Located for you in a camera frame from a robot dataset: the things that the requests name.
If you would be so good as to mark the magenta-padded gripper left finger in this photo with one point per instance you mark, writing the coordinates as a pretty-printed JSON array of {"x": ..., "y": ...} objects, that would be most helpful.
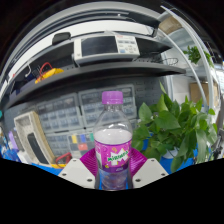
[{"x": 75, "y": 171}]

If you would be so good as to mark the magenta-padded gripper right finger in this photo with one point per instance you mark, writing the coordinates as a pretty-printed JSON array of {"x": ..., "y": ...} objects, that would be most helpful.
[{"x": 150, "y": 170}]

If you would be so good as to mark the purple-capped clear drink bottle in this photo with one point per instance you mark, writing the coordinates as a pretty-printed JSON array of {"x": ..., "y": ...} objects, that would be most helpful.
[{"x": 111, "y": 146}]

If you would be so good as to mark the yellow multimeter with red leads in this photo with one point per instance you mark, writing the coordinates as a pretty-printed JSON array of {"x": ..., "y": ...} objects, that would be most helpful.
[{"x": 63, "y": 160}]

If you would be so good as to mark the flat black device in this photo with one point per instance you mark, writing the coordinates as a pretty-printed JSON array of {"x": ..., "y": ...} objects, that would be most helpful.
[{"x": 37, "y": 148}]

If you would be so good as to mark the green leafy potted plant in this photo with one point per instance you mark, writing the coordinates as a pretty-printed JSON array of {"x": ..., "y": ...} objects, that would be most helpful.
[{"x": 170, "y": 130}]

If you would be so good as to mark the dark blue object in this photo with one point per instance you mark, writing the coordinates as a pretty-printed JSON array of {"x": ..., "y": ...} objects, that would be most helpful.
[{"x": 10, "y": 155}]

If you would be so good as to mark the small purple object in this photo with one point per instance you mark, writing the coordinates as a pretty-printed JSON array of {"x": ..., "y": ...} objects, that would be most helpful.
[{"x": 13, "y": 140}]

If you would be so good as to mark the black shelf unit with instruments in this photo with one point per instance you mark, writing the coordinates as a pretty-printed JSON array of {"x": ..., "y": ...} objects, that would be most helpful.
[{"x": 100, "y": 70}]

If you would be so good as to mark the white rack with cardboard boxes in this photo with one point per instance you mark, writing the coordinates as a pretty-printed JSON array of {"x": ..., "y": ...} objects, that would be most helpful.
[{"x": 200, "y": 66}]

